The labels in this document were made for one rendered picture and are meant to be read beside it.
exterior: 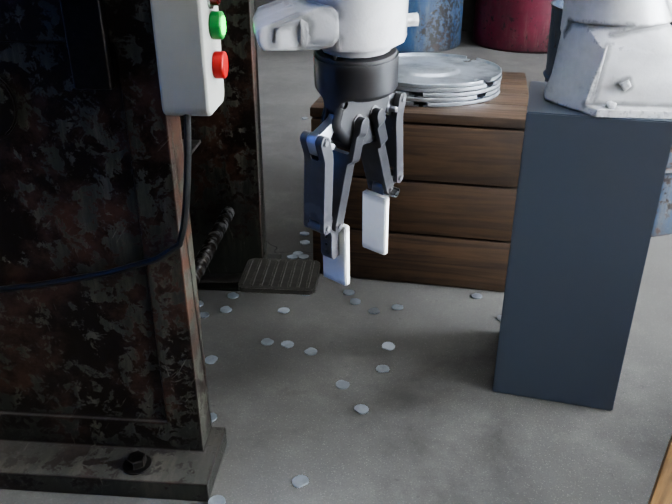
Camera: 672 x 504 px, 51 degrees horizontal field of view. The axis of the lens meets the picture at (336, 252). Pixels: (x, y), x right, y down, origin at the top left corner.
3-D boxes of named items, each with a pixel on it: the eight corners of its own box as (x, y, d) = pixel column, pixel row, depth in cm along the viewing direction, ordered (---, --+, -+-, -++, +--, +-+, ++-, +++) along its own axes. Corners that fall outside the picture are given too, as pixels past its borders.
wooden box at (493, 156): (508, 216, 172) (525, 72, 156) (510, 292, 139) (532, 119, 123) (346, 203, 179) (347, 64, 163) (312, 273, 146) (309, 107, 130)
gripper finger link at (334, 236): (339, 211, 67) (319, 224, 65) (340, 255, 70) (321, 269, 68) (326, 206, 68) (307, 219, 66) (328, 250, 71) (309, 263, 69)
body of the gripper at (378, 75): (362, 68, 57) (362, 170, 62) (418, 41, 62) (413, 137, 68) (291, 51, 61) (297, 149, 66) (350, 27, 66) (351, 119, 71)
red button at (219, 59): (229, 75, 76) (227, 48, 75) (223, 81, 73) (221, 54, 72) (218, 75, 76) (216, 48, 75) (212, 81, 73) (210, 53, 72)
